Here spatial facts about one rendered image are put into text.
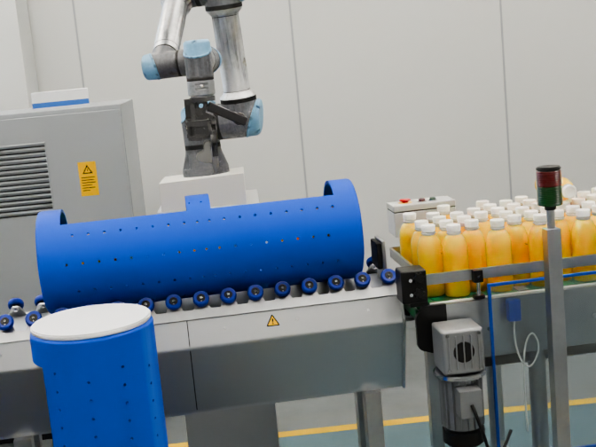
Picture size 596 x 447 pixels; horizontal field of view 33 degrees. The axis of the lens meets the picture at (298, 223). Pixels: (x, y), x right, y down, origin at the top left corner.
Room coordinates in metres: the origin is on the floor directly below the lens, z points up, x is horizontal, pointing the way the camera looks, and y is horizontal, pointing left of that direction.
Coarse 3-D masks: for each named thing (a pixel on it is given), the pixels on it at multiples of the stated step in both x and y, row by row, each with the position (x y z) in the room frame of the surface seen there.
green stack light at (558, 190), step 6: (558, 186) 2.52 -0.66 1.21; (540, 192) 2.53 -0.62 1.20; (546, 192) 2.52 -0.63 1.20; (552, 192) 2.52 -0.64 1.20; (558, 192) 2.52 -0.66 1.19; (540, 198) 2.53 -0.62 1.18; (546, 198) 2.52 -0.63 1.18; (552, 198) 2.52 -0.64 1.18; (558, 198) 2.52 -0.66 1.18; (540, 204) 2.54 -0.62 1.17; (546, 204) 2.52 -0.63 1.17; (552, 204) 2.52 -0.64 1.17; (558, 204) 2.52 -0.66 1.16
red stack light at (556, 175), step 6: (540, 174) 2.53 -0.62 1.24; (546, 174) 2.52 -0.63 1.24; (552, 174) 2.52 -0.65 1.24; (558, 174) 2.52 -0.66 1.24; (540, 180) 2.53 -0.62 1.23; (546, 180) 2.52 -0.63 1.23; (552, 180) 2.52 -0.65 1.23; (558, 180) 2.52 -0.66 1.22; (540, 186) 2.53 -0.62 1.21; (546, 186) 2.52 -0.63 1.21; (552, 186) 2.52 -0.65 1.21
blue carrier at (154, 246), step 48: (336, 192) 2.77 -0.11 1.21; (48, 240) 2.64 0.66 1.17; (96, 240) 2.65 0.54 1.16; (144, 240) 2.66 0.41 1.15; (192, 240) 2.67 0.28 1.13; (240, 240) 2.68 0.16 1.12; (288, 240) 2.69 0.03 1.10; (336, 240) 2.71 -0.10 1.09; (48, 288) 2.62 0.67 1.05; (96, 288) 2.64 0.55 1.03; (144, 288) 2.67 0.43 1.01; (192, 288) 2.70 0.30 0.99; (240, 288) 2.74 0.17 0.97
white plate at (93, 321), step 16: (96, 304) 2.43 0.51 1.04; (112, 304) 2.42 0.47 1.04; (128, 304) 2.40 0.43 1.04; (48, 320) 2.32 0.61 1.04; (64, 320) 2.30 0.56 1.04; (80, 320) 2.29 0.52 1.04; (96, 320) 2.28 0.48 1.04; (112, 320) 2.26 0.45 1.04; (128, 320) 2.25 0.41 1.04; (144, 320) 2.25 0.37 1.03; (48, 336) 2.18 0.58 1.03; (64, 336) 2.17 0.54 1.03; (80, 336) 2.16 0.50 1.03; (96, 336) 2.17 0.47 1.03
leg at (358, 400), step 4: (356, 392) 2.91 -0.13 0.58; (360, 392) 2.90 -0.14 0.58; (356, 396) 2.91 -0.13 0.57; (360, 396) 2.90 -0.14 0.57; (356, 400) 2.92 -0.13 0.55; (360, 400) 2.90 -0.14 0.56; (356, 404) 2.93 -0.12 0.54; (360, 404) 2.90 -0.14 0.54; (356, 408) 2.93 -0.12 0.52; (360, 408) 2.90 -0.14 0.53; (356, 412) 2.94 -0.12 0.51; (360, 412) 2.90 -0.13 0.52; (360, 416) 2.90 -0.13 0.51; (360, 420) 2.90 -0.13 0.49; (364, 420) 2.90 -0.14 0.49; (360, 424) 2.90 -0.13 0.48; (364, 424) 2.90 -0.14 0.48; (360, 428) 2.90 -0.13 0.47; (364, 428) 2.90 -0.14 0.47; (360, 432) 2.90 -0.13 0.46; (364, 432) 2.90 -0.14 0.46; (360, 436) 2.90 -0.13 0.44; (364, 436) 2.90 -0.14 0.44; (360, 440) 2.90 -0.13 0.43; (364, 440) 2.90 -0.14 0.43; (360, 444) 2.91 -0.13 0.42; (364, 444) 2.90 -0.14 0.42
